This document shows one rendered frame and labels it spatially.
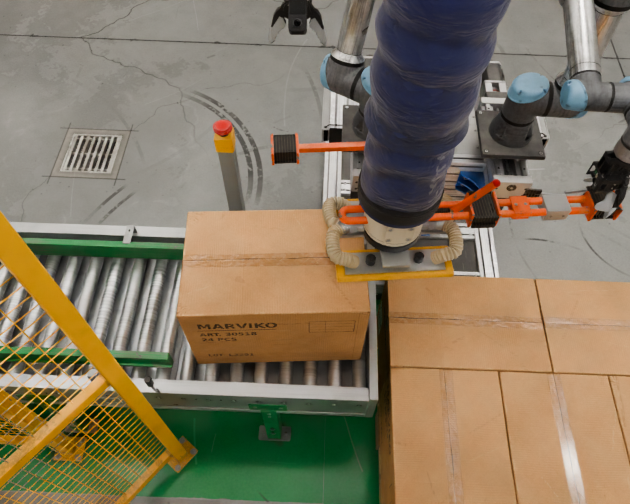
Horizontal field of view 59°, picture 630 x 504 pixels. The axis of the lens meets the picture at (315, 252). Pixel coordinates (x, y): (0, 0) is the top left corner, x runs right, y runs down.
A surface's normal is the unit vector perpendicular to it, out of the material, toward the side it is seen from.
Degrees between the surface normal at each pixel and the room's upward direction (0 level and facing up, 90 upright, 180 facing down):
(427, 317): 0
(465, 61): 78
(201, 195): 0
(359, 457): 0
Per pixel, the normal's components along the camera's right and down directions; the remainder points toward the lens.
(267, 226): 0.01, -0.54
